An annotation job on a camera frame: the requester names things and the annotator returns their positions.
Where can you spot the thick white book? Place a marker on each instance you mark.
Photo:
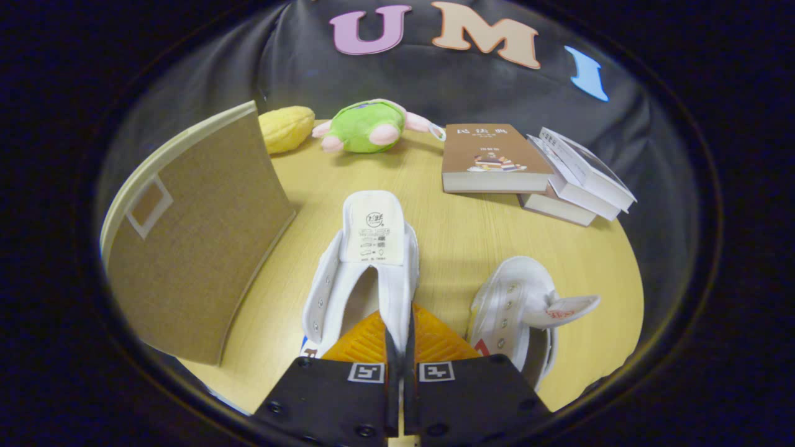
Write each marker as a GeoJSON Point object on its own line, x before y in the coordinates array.
{"type": "Point", "coordinates": [577, 195]}

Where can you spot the white canvas shoe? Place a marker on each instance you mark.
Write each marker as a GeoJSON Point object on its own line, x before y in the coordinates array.
{"type": "Point", "coordinates": [379, 236]}
{"type": "Point", "coordinates": [509, 292]}

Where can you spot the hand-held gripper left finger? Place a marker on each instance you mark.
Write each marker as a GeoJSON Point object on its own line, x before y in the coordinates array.
{"type": "Point", "coordinates": [335, 403]}

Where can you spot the green and pink plush toy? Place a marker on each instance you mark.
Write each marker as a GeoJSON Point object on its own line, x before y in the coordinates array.
{"type": "Point", "coordinates": [363, 127]}

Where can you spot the beige fabric storage box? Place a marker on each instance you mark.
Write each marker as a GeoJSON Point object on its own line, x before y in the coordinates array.
{"type": "Point", "coordinates": [199, 261]}

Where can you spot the white book with portrait cover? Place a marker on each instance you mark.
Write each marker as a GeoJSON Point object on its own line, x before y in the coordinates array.
{"type": "Point", "coordinates": [584, 164]}

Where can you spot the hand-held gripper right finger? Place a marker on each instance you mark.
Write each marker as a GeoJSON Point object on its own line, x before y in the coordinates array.
{"type": "Point", "coordinates": [472, 403]}

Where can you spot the brown cover book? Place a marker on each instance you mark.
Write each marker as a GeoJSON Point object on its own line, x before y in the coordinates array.
{"type": "Point", "coordinates": [484, 149]}

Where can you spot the yellow plush toy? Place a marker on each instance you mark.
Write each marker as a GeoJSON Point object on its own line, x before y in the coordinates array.
{"type": "Point", "coordinates": [286, 127]}

